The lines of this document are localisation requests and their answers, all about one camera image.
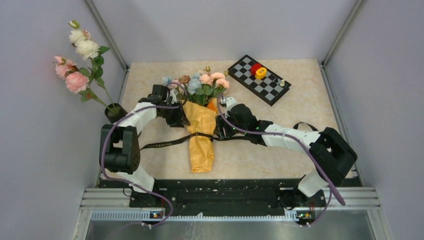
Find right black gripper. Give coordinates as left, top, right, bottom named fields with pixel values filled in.
left=214, top=111, right=248, bottom=140

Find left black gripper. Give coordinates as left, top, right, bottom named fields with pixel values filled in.
left=159, top=100, right=190, bottom=128

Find orange paper flower bouquet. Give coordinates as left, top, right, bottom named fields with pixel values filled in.
left=161, top=65, right=231, bottom=174

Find black ribbon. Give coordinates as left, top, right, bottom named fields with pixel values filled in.
left=139, top=121, right=320, bottom=152

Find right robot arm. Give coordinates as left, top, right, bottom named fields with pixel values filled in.
left=216, top=102, right=358, bottom=206

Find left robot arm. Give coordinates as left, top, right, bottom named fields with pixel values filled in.
left=99, top=84, right=190, bottom=207

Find black cylindrical vase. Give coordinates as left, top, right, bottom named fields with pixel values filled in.
left=104, top=103, right=128, bottom=124

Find black white chessboard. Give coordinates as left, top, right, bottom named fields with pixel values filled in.
left=227, top=54, right=291, bottom=106

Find red round toy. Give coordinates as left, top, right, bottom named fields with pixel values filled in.
left=249, top=63, right=262, bottom=76

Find pink and white flower stems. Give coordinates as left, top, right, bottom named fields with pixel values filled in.
left=53, top=19, right=117, bottom=112

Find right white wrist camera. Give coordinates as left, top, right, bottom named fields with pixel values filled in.
left=218, top=96, right=238, bottom=111

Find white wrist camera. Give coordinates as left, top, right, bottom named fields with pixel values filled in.
left=166, top=89, right=179, bottom=106
left=218, top=96, right=238, bottom=111

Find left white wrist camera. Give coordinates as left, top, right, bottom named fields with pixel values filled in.
left=166, top=89, right=179, bottom=106

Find yellow ring toy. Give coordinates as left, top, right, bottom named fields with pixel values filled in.
left=254, top=67, right=268, bottom=80

